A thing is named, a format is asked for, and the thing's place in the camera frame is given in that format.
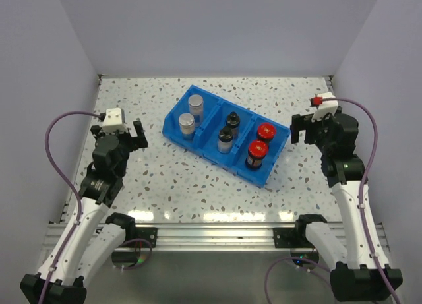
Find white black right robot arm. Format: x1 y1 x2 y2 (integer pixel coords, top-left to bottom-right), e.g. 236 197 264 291
290 112 403 302

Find red-lid sauce jar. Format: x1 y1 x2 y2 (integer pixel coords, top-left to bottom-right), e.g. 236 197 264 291
256 123 276 144
245 139 268 169

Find aluminium mounting rail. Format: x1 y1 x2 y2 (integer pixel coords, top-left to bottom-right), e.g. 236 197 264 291
44 223 385 251

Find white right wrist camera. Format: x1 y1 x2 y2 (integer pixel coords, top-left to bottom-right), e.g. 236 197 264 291
310 92 338 122

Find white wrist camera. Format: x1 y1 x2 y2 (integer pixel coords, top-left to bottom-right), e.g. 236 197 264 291
310 92 338 122
101 107 128 134

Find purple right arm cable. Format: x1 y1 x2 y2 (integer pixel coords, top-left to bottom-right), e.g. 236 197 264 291
265 98 402 304

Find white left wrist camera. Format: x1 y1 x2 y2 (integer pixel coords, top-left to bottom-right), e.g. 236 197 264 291
101 107 128 134

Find black-cap clear shaker bottle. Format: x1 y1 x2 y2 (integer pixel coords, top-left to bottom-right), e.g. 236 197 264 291
226 111 241 138

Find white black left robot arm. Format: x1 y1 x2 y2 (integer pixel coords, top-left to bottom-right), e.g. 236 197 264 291
20 120 148 303

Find toothpick jar blue label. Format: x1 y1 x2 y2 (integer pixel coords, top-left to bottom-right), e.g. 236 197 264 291
188 94 204 127
178 113 195 140

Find blue three-compartment plastic bin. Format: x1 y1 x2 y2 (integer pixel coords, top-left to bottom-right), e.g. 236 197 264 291
162 86 290 187

